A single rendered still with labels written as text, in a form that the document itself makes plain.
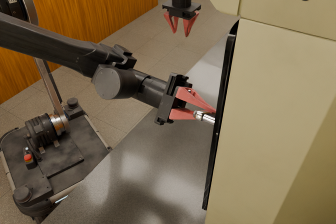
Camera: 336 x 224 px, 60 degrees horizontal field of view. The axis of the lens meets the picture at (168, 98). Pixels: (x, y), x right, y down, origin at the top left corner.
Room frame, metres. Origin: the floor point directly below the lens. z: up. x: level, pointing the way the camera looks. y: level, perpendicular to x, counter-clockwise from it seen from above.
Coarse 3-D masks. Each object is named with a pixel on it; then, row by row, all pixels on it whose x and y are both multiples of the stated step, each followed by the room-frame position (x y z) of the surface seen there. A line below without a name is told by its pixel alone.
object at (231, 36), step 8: (232, 32) 0.30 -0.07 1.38; (232, 40) 0.29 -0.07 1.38; (224, 56) 0.29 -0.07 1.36; (224, 64) 0.29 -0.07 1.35; (224, 72) 0.29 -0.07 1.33; (224, 80) 0.29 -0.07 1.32; (224, 88) 0.29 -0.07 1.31; (216, 112) 0.29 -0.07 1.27; (216, 120) 0.29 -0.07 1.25; (216, 128) 0.29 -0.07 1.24; (216, 136) 0.29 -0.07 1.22; (208, 160) 0.29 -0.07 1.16; (208, 168) 0.29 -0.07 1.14; (208, 176) 0.29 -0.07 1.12; (208, 184) 0.29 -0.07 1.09
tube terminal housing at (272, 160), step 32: (256, 0) 0.27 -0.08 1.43; (288, 0) 0.26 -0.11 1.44; (320, 0) 0.24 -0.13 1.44; (256, 32) 0.27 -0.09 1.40; (288, 32) 0.25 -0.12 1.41; (320, 32) 0.24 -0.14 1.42; (256, 64) 0.26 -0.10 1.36; (288, 64) 0.25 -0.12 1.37; (320, 64) 0.23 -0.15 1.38; (256, 96) 0.26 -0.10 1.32; (288, 96) 0.24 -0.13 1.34; (320, 96) 0.23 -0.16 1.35; (224, 128) 0.28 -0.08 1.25; (256, 128) 0.25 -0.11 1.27; (288, 128) 0.24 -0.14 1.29; (320, 128) 0.22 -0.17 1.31; (224, 160) 0.27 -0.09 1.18; (256, 160) 0.25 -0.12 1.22; (288, 160) 0.23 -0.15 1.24; (320, 160) 0.23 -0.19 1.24; (224, 192) 0.27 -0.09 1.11; (256, 192) 0.24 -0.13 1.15; (288, 192) 0.22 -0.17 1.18; (320, 192) 0.24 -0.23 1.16
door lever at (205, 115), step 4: (196, 112) 0.35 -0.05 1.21; (200, 112) 0.35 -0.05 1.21; (204, 112) 0.36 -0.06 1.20; (208, 112) 0.37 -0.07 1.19; (212, 112) 0.38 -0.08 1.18; (196, 116) 0.35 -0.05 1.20; (200, 116) 0.35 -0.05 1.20; (204, 116) 0.35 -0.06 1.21; (208, 116) 0.34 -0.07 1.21; (212, 116) 0.38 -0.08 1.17; (200, 120) 0.34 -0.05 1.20; (204, 120) 0.34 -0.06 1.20; (208, 120) 0.34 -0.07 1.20; (212, 120) 0.34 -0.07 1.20; (212, 124) 0.33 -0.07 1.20
